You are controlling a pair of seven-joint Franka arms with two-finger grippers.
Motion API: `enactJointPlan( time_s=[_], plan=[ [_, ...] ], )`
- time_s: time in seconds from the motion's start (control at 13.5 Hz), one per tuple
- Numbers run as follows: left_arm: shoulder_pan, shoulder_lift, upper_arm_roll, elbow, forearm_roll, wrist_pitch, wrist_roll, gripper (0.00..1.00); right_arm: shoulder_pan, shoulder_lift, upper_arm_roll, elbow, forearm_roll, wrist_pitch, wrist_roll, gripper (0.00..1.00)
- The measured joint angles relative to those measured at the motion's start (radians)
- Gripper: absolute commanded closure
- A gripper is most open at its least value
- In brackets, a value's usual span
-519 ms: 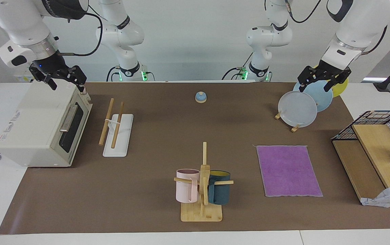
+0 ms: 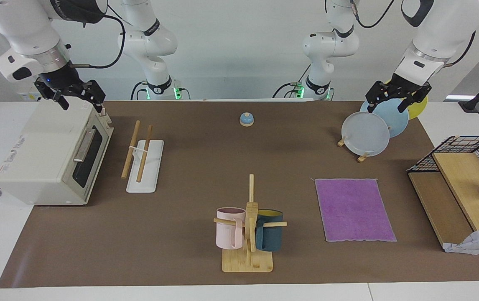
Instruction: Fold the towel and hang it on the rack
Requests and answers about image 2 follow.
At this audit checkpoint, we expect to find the light blue plate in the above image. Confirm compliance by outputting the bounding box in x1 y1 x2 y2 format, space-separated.
360 99 409 138

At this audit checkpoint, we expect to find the brown table mat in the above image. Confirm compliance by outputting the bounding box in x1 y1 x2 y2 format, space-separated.
0 100 479 288

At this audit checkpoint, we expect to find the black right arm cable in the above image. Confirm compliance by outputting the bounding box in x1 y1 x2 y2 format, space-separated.
70 15 126 69

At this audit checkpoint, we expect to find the black base cable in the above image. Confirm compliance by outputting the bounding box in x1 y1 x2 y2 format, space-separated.
130 81 148 101
272 64 312 100

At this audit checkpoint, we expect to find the grey plate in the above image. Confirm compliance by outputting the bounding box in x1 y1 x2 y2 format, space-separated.
341 112 390 157

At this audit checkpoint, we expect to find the white power box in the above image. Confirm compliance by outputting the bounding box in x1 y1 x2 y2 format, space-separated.
17 89 43 102

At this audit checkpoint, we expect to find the yellow plate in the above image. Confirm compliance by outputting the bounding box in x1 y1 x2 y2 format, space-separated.
384 79 428 120

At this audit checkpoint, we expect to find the black wire basket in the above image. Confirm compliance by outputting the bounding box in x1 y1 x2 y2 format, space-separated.
407 135 479 193

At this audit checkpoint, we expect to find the wooden mug tree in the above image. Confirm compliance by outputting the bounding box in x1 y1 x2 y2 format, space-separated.
213 174 287 273

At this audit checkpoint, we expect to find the purple and grey towel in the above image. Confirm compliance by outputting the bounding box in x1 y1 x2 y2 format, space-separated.
315 178 397 242

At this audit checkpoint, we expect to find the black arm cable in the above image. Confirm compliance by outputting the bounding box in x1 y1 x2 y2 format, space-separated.
70 15 126 69
349 0 395 29

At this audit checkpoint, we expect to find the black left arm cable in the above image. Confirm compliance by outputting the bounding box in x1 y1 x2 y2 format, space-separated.
349 0 395 29

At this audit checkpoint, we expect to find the white marbled panel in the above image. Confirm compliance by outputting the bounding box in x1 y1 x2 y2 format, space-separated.
443 226 479 255

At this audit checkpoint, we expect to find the cream toaster oven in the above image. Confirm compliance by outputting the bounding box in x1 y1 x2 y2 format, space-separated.
0 97 115 206

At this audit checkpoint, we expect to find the pink mug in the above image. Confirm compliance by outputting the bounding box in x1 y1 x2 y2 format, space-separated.
216 207 246 250

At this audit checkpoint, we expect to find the white rectangular tray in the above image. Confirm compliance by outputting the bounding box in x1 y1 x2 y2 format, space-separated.
121 120 164 194

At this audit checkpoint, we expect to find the dark teal mug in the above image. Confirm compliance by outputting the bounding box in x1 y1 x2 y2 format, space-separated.
256 209 284 252

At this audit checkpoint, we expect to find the wooden plate rack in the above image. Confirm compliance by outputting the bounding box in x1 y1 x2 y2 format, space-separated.
337 136 369 163

